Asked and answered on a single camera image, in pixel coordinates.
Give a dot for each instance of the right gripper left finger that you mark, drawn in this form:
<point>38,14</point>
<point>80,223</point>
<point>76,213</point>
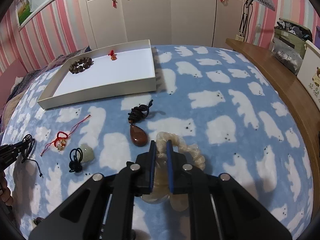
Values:
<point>102,208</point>

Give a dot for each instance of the person's left hand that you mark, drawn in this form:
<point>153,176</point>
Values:
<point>6,196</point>

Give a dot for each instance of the white bear print box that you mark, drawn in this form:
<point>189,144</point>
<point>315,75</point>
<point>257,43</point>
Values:
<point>308,74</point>

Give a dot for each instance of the blue polar bear blanket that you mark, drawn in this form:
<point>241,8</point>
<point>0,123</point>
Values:
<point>211,97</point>

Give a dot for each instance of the watch with white band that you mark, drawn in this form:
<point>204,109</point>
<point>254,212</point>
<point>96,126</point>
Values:
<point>36,221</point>

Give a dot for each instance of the wooden side desk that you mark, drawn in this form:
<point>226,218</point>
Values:
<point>291,91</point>

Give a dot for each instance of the wall power socket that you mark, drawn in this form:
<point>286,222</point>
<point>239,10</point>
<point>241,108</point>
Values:
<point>239,38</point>

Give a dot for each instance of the cream shell scrunchie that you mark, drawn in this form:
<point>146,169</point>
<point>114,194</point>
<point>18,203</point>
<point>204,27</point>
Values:
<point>170,158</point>

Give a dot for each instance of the red knot amber pendant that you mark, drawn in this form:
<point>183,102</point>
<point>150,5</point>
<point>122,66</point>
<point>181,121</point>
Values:
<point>112,55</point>

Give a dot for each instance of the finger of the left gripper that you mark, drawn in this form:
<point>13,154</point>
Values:
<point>13,150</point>

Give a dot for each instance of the striped purple quilt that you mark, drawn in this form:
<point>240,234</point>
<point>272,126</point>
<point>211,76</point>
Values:
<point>27,81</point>

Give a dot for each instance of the pink headboard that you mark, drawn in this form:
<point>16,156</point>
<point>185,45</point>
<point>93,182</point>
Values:
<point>16,69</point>

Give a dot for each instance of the white shallow cardboard tray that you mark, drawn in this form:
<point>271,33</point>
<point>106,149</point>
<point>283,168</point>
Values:
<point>132,72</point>

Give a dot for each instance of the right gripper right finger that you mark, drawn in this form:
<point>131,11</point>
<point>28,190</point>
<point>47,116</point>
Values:
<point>220,208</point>

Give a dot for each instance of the white wardrobe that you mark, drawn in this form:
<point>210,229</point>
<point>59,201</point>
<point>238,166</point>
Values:
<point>178,22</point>

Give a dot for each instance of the green storage bag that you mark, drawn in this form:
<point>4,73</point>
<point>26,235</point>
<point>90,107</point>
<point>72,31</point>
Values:
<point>289,43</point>

